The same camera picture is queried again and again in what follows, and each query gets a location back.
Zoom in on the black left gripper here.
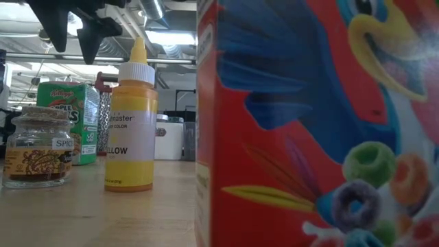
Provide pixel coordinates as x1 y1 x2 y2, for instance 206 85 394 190
25 0 131 65

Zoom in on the green Apple Jacks box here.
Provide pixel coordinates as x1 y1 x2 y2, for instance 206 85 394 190
36 81 101 166

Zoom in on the yellow food colouring bottle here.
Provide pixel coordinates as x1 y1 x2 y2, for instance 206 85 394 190
104 36 159 193

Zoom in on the fluorescent ceiling light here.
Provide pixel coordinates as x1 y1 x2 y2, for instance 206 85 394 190
145 30 197 47

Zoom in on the grey ceiling pipe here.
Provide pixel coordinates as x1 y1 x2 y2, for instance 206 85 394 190
6 53 197 66

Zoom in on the cork lid glass spice jar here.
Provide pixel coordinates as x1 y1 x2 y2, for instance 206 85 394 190
1 105 75 189

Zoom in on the white plastic bin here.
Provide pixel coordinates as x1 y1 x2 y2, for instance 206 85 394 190
154 120 185 161

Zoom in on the red Froot Loops box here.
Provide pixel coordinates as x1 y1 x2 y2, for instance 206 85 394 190
194 0 439 247

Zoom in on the silver ceiling duct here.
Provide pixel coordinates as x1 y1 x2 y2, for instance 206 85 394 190
95 0 165 59

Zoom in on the red handled box grater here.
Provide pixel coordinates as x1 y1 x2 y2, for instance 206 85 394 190
94 71 119 157

